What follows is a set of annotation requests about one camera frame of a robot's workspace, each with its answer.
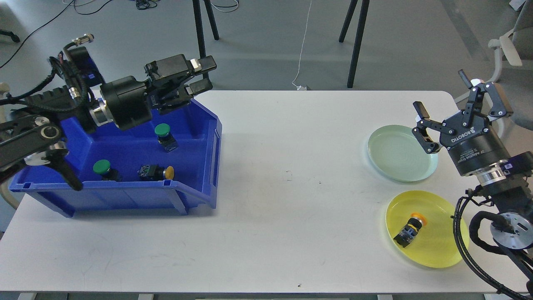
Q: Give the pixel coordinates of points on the black tripod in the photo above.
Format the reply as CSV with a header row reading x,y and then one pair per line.
x,y
199,24
358,36

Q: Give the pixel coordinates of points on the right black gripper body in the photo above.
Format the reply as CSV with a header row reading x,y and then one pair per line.
x,y
474,147

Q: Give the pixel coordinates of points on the right black tripod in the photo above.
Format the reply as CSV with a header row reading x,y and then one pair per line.
x,y
358,36

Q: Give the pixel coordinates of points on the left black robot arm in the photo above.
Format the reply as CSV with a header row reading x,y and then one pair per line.
x,y
76,89

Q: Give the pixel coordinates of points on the left black tripod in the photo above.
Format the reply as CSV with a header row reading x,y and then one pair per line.
x,y
199,24

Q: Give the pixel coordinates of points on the yellow push button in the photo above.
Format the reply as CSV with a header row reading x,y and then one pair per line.
x,y
411,229
155,173

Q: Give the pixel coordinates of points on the blue plastic bin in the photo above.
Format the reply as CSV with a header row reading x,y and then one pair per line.
x,y
197,131

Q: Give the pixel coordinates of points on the green push button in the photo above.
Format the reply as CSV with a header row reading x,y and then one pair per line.
x,y
105,170
165,138

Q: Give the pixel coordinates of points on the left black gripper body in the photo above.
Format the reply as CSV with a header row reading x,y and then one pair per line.
x,y
130,102

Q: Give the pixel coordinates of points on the pale green plate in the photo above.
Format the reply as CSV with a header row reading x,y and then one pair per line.
x,y
396,154

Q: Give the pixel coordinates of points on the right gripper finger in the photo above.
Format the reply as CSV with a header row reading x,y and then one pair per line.
x,y
424,123
500,107

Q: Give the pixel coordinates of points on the grey office chair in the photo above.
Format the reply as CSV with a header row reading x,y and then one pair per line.
x,y
513,53

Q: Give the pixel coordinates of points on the yellow plate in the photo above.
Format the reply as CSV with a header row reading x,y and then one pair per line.
x,y
434,246

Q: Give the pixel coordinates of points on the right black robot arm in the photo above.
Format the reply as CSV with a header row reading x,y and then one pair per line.
x,y
507,232

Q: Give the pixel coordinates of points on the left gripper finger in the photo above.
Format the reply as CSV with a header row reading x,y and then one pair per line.
x,y
177,69
187,91

